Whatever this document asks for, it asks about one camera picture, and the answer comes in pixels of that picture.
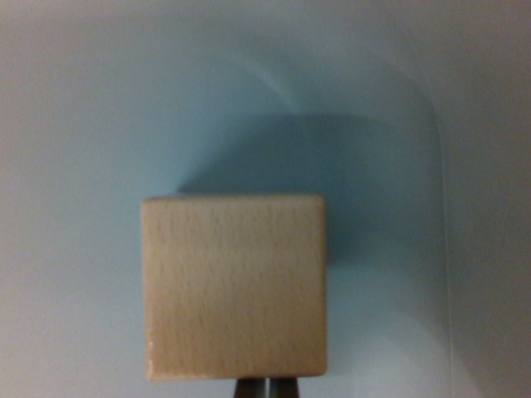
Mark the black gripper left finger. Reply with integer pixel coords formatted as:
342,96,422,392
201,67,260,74
233,377,269,398

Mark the light wooden cube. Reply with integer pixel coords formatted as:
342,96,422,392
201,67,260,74
140,194,329,382

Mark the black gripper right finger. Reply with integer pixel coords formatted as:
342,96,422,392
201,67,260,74
268,376,300,398

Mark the translucent plastic bin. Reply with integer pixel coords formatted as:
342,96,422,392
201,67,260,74
0,0,531,398

